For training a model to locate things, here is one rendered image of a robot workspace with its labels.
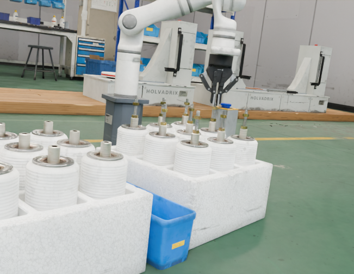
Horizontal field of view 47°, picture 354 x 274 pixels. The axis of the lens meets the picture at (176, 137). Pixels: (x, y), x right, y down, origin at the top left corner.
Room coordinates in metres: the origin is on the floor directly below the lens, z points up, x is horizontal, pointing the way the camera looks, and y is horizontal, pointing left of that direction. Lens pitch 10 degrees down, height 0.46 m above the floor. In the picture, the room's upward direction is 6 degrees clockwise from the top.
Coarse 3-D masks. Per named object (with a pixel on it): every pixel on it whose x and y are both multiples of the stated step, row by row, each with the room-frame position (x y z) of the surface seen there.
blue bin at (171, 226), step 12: (156, 204) 0.99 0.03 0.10; (168, 204) 0.96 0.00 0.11; (180, 204) 0.94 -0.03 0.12; (156, 216) 0.85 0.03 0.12; (168, 216) 0.95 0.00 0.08; (180, 216) 0.93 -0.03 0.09; (192, 216) 0.89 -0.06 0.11; (156, 228) 0.84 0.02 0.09; (168, 228) 0.83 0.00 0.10; (180, 228) 0.86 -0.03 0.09; (156, 240) 0.84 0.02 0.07; (168, 240) 0.84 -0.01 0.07; (180, 240) 0.87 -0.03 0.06; (156, 252) 0.84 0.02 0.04; (168, 252) 0.84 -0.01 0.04; (180, 252) 0.87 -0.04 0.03; (156, 264) 0.84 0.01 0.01; (168, 264) 0.85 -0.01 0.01
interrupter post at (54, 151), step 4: (48, 148) 0.72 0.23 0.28; (52, 148) 0.72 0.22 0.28; (56, 148) 0.72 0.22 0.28; (48, 152) 0.72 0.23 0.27; (52, 152) 0.72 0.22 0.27; (56, 152) 0.72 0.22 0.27; (48, 156) 0.72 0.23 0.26; (52, 156) 0.72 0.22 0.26; (56, 156) 0.72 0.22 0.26; (48, 160) 0.72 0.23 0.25; (52, 160) 0.72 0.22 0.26; (56, 160) 0.72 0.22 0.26
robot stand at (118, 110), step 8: (104, 96) 1.60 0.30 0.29; (112, 96) 1.57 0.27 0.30; (112, 104) 1.56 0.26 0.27; (120, 104) 1.54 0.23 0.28; (128, 104) 1.55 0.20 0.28; (112, 112) 1.56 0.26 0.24; (120, 112) 1.54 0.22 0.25; (128, 112) 1.55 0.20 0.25; (104, 120) 1.61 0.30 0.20; (112, 120) 1.55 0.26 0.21; (120, 120) 1.54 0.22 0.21; (128, 120) 1.56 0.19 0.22; (104, 128) 1.60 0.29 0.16; (112, 128) 1.55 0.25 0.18; (104, 136) 1.60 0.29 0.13; (112, 136) 1.54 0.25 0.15; (112, 144) 1.54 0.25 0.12
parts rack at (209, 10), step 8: (120, 0) 6.58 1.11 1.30; (136, 0) 6.10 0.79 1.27; (144, 0) 6.81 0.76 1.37; (152, 0) 6.89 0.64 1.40; (120, 8) 6.56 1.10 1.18; (208, 8) 7.34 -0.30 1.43; (232, 16) 7.09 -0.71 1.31; (144, 40) 6.20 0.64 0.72; (152, 40) 6.28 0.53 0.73; (200, 48) 6.76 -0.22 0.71; (192, 80) 6.72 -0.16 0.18; (200, 80) 6.81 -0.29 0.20
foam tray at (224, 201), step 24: (144, 168) 1.05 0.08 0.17; (168, 168) 1.05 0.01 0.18; (240, 168) 1.13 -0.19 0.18; (264, 168) 1.20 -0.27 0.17; (168, 192) 0.99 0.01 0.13; (192, 192) 0.94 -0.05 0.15; (216, 192) 1.01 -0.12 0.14; (240, 192) 1.10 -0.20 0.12; (264, 192) 1.21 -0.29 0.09; (216, 216) 1.02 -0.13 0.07; (240, 216) 1.12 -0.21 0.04; (264, 216) 1.23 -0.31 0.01; (192, 240) 0.95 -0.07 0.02
